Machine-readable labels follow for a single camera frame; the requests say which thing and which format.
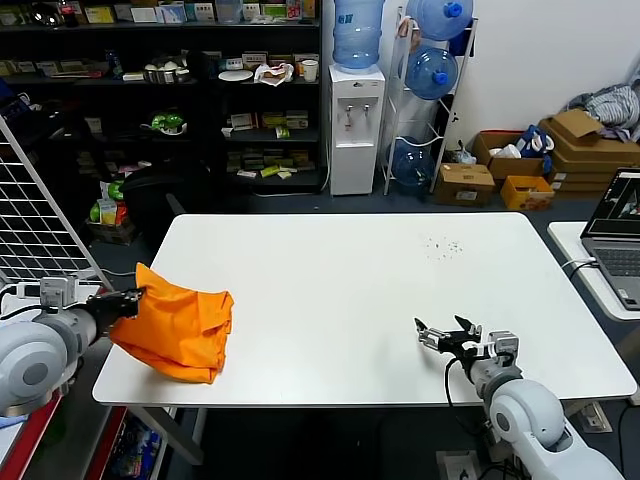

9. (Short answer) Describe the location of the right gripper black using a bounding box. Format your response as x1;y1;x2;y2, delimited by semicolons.
413;314;495;369

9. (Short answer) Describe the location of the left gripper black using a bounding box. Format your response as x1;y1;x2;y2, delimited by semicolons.
87;285;147;337

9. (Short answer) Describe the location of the orange t-shirt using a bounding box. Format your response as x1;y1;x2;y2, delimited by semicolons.
108;262;235;385

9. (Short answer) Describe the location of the pile of striped clothes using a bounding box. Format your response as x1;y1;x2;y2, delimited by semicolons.
565;84;640;144

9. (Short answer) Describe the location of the box of snack bags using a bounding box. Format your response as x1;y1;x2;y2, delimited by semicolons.
87;180;139;247

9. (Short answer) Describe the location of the black office chair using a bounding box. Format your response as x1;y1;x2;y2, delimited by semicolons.
121;162;216;246

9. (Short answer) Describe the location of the white box with black mark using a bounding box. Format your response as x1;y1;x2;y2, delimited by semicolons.
436;451;484;480

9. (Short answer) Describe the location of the closed brown cardboard box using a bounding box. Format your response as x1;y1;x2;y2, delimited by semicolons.
432;163;497;209

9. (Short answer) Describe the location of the small white side table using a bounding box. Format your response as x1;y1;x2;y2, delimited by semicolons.
547;221;640;361

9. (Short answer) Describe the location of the yellow cardboard box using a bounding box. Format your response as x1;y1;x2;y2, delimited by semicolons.
499;175;556;212

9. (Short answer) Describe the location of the red-edged white table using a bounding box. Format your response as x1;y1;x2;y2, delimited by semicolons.
0;279;129;480

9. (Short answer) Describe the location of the blue water jug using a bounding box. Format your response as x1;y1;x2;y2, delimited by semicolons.
404;46;460;103
405;0;474;43
392;137;437;190

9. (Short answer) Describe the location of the open brown cardboard box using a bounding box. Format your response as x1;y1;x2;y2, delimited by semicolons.
472;130;547;181

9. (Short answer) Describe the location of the green bag on shelf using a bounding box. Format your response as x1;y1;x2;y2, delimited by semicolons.
141;112;190;137

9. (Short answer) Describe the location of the grey laptop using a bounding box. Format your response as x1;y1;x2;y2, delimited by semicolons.
579;167;640;312

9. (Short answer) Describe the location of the white water dispenser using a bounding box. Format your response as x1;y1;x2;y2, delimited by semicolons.
328;64;387;197

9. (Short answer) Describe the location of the black shelving unit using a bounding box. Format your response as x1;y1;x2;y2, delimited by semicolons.
0;0;324;197

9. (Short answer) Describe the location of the stack of brown cardboard boxes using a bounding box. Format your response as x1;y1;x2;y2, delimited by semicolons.
538;110;640;194

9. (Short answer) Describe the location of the metal bowl with white balls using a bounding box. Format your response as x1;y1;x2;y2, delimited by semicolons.
143;58;192;86

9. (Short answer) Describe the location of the white metal jug rack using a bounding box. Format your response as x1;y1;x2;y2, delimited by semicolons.
382;7;479;197

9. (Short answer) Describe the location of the white plastic bag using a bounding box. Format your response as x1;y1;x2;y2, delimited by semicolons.
253;63;295;90

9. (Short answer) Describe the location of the upright blue water bottle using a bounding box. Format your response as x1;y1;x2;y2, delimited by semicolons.
333;0;386;77

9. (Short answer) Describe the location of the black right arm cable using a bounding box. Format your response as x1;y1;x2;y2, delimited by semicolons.
443;356;494;442

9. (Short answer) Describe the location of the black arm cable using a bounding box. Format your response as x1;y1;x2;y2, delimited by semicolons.
0;285;44;321
443;356;494;442

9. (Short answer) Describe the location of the right wrist camera box grey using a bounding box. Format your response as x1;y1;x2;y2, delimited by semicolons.
487;330;521;369

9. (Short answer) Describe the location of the wrist camera box grey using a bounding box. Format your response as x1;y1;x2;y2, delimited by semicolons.
487;330;521;369
38;276;79;312

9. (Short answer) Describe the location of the left wrist camera box grey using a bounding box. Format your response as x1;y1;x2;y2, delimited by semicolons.
38;276;79;312

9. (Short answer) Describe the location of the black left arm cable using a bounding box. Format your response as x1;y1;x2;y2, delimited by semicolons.
0;285;44;321

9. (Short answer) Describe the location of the white wire grid panel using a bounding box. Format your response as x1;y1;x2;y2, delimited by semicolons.
0;115;115;291

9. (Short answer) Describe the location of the white laptop cable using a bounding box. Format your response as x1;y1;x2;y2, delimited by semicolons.
560;257;597;274

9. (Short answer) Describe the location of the blue bag with white handles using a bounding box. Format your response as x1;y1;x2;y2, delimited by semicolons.
517;124;556;174

